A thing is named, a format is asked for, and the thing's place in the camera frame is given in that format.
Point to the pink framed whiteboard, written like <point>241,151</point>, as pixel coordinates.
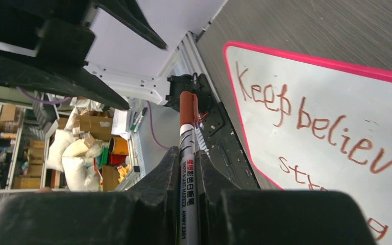
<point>317,124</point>

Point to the white whiteboard marker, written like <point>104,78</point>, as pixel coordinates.
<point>188,222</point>

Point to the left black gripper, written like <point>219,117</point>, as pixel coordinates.
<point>57,31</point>

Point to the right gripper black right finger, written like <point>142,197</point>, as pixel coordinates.
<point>231,215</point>

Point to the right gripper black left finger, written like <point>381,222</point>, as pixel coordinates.
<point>144,214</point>

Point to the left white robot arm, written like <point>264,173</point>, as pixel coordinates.
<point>147,88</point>

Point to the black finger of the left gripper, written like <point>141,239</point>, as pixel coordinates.
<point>129,13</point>

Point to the red marker cap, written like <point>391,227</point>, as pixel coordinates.
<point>189,112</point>

